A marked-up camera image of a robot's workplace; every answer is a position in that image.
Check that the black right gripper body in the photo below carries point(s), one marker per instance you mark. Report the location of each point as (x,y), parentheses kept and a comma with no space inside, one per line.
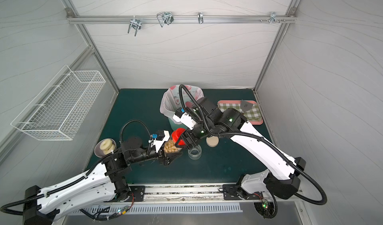
(190,136)

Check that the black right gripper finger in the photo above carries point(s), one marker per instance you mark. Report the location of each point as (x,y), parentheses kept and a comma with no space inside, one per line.
(178,134)
(185,143)

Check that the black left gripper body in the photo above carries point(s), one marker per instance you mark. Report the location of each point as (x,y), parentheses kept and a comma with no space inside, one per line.
(161,154)

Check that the glass peanut jar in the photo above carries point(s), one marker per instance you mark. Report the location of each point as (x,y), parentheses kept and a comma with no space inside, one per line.
(195,152)

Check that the beige jar lid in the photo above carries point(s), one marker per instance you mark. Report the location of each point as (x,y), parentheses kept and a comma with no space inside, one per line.
(212,141)

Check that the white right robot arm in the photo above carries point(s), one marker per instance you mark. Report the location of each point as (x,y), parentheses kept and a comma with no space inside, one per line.
(282,175)

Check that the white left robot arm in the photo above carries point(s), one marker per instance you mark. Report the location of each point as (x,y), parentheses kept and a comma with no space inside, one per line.
(103,182)

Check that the mint green trash bin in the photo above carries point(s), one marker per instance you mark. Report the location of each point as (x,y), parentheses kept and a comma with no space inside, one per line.
(174,126)

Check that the pink white plastic bin bag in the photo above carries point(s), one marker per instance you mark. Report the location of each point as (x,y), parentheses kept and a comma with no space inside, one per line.
(171,100)

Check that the cream round buns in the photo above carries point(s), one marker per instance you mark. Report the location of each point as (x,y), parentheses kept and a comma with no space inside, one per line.
(107,146)

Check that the grey bowl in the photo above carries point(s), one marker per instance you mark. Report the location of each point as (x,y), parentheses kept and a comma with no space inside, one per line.
(98,152)

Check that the green white checkered cloth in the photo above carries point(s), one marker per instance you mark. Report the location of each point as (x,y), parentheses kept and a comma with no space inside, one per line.
(253,115)

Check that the pink plastic tray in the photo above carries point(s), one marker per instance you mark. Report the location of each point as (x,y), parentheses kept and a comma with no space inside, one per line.
(248,108)

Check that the metal hook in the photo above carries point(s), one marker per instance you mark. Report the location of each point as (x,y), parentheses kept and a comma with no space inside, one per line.
(273,19)
(165,18)
(200,17)
(135,25)

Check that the aluminium crossbar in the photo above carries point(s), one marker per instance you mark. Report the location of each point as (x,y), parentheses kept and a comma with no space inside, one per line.
(178,19)

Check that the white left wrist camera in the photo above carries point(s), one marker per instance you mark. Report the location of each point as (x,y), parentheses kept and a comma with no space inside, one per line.
(157,140)

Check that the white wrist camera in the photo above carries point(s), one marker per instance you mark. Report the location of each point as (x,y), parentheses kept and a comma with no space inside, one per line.
(157,140)
(181,116)

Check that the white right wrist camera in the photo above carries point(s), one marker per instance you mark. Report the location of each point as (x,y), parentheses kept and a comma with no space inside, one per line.
(181,116)

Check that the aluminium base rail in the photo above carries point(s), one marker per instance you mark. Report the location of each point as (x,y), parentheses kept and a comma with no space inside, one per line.
(183,193)

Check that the steel spatula wooden handle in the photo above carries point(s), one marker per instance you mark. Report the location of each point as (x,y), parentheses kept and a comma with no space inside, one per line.
(246,105)

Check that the white slotted cable duct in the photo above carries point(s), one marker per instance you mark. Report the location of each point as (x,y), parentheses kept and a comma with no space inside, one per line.
(197,208)

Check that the white wire basket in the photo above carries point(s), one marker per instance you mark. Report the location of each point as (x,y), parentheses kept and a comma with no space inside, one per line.
(57,112)

